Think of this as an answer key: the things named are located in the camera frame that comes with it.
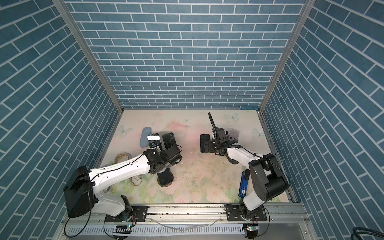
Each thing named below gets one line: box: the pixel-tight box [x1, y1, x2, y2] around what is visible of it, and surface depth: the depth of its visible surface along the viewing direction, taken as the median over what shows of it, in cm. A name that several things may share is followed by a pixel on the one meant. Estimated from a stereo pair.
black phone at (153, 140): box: [146, 133, 161, 149], surface depth 88 cm
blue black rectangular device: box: [238, 169, 250, 198], surface depth 83 cm
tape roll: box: [114, 152, 132, 164], surface depth 96 cm
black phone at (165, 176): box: [157, 167, 173, 186], surface depth 81 cm
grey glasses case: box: [139, 127, 152, 148], surface depth 104 cm
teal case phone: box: [200, 134, 210, 153], surface depth 104 cm
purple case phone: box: [162, 132, 177, 150], surface depth 91 cm
